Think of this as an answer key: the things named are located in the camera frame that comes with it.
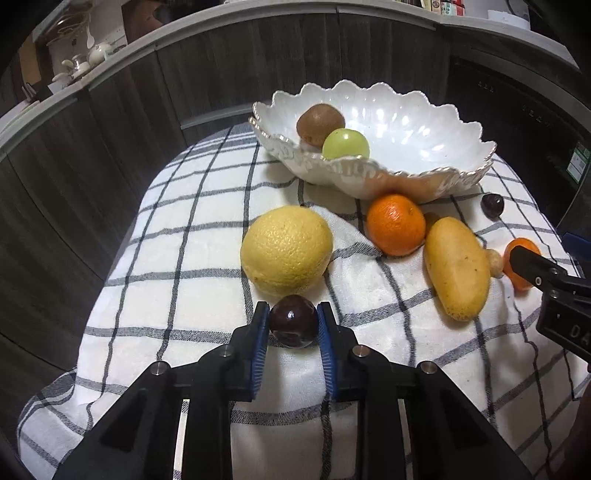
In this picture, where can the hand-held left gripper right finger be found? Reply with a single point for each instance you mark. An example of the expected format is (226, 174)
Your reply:
(328, 360)

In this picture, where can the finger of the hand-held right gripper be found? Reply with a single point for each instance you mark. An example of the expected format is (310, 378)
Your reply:
(531, 265)
(577, 254)

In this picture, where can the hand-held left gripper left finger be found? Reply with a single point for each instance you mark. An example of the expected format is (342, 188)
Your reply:
(258, 355)

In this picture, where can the orange mandarin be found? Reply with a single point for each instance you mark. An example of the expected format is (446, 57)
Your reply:
(396, 225)
(516, 277)

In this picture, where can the large dark purple plum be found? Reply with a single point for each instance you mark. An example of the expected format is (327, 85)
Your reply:
(293, 321)

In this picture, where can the small dark purple plum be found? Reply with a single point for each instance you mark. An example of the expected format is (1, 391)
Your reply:
(493, 204)

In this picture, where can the yellow mango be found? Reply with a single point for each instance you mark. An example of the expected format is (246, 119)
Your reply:
(457, 270)

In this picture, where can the large yellow lemon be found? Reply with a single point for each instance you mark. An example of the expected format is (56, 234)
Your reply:
(286, 251)

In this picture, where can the white scalloped ceramic bowl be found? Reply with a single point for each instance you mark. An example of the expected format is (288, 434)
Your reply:
(415, 134)

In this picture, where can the green energy label sticker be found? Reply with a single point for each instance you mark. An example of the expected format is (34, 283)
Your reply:
(580, 159)

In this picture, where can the white black checked cloth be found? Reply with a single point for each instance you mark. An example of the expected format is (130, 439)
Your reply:
(184, 258)

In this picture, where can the black built-in dishwasher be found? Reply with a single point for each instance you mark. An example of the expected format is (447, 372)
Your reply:
(508, 115)

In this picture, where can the green apple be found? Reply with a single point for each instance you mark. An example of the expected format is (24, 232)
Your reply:
(346, 144)

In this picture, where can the brown kiwi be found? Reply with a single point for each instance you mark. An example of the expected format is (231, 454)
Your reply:
(319, 122)

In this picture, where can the row of colourful boxes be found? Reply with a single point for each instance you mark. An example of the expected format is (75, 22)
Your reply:
(436, 7)

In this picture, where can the white teapot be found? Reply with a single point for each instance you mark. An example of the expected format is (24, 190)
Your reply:
(99, 52)

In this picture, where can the white tea cups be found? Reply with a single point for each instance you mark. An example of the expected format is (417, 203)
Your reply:
(71, 67)

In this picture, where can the patterned white ceramic pot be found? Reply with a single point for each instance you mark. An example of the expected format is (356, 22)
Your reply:
(69, 34)

